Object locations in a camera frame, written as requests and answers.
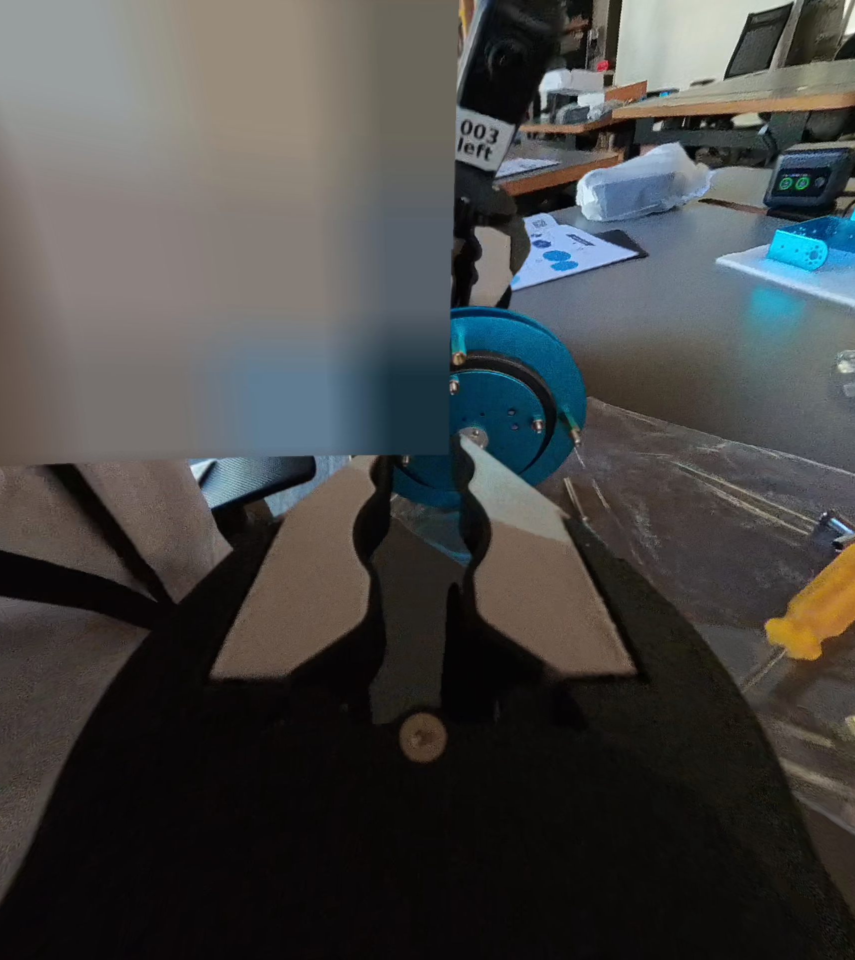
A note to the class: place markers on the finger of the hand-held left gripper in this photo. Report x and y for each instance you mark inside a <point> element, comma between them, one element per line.
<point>493,266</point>
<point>461,270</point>

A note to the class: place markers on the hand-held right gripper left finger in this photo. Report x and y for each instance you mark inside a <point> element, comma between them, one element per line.
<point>300,592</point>

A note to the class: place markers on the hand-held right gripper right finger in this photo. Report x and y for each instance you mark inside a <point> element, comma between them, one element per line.
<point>540,592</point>

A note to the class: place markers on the brass hex standoff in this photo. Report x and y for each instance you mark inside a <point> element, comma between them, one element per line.
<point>458,349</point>
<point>574,429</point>

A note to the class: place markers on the blue metal turntable disc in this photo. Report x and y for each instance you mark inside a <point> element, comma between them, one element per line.
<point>525,405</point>

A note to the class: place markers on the wood-edged neighbour desk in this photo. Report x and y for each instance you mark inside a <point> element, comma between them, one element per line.
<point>562,169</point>

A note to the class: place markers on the grey desk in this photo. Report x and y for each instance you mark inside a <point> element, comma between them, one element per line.
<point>697,352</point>

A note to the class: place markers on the long wood-edged desk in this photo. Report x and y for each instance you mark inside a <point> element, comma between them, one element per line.
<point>772,86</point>

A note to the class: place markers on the printed instruction sheet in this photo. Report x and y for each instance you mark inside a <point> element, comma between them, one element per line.
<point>570,251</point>

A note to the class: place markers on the small metal rod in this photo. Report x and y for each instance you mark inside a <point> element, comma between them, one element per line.
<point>576,499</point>

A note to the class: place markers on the white paper sheet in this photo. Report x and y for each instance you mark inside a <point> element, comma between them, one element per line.
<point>529,166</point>

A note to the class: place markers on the person's office chair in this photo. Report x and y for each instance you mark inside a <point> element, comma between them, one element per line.
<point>255,476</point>

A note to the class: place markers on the black clipboard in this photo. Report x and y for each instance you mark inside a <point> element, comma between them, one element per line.
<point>626,241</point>

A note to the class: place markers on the white plastic wrapped box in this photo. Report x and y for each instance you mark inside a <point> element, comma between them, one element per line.
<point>637,187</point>

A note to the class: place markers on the large clear plastic bag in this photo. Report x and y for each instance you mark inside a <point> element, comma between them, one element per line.
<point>697,525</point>

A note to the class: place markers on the black background office chair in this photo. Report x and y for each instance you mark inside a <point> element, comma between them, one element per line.
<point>757,41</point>

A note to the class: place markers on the white foam tray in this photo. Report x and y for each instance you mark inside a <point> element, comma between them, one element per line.
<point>810,285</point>

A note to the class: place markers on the black device with green display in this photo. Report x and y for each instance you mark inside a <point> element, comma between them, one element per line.
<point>806,180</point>

